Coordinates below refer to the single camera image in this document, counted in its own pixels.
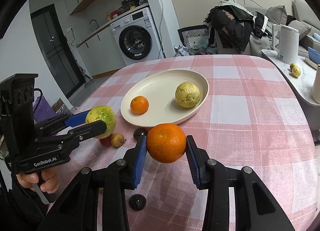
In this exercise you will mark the purple bag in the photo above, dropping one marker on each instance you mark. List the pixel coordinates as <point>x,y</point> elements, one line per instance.
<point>44,110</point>

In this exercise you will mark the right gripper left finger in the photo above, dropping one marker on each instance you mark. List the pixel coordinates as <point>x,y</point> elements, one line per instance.
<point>123,174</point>

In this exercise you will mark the pink checkered tablecloth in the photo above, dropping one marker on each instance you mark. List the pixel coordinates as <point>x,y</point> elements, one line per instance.
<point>250,118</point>

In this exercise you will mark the pile of dark clothes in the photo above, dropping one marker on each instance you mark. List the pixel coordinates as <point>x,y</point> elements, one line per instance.
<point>234,25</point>

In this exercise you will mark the black mesh chair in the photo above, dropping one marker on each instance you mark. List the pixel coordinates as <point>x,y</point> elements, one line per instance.
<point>194,36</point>

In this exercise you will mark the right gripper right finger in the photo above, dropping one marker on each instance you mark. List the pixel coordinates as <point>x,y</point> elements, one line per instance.
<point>209,174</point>

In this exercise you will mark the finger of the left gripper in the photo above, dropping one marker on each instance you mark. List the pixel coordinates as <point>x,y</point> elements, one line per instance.
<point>87,131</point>
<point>76,119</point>

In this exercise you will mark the dark plum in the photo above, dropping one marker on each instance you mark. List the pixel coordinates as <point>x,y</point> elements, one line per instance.
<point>137,202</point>
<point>140,132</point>

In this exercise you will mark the green yellow guava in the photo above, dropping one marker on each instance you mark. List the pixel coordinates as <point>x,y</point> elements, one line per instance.
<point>104,113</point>

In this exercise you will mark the white paper cup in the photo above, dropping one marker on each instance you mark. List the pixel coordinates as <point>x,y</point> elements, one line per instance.
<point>315,92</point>

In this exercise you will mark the large orange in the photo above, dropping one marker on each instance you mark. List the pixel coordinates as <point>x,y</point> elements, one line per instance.
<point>166,143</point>

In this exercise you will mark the yellow green fruit on side table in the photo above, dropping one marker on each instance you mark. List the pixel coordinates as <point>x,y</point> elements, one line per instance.
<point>295,70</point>

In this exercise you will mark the cream round plate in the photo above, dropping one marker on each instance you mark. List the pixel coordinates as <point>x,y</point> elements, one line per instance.
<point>159,89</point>

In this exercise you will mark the white washing machine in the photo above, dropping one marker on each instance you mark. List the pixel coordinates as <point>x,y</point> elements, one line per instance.
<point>137,37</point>

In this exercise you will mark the blue bowl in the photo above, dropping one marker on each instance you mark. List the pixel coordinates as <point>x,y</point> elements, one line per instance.
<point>314,56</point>

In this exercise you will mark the yellow wrinkled guava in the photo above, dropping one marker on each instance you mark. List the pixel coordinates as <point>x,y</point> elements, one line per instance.
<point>187,95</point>

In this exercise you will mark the small mandarin orange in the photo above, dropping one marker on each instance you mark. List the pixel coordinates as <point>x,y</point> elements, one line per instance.
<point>139,105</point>

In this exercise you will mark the white electric kettle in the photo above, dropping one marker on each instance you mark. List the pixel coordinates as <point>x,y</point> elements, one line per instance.
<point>285,41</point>

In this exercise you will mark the brown longan fruit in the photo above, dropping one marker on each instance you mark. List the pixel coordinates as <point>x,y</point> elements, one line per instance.
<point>117,140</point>

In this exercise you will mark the small red tomato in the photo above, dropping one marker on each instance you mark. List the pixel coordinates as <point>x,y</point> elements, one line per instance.
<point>106,141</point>

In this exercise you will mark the grey sofa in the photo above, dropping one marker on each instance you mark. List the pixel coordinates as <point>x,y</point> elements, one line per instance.
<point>302,18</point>

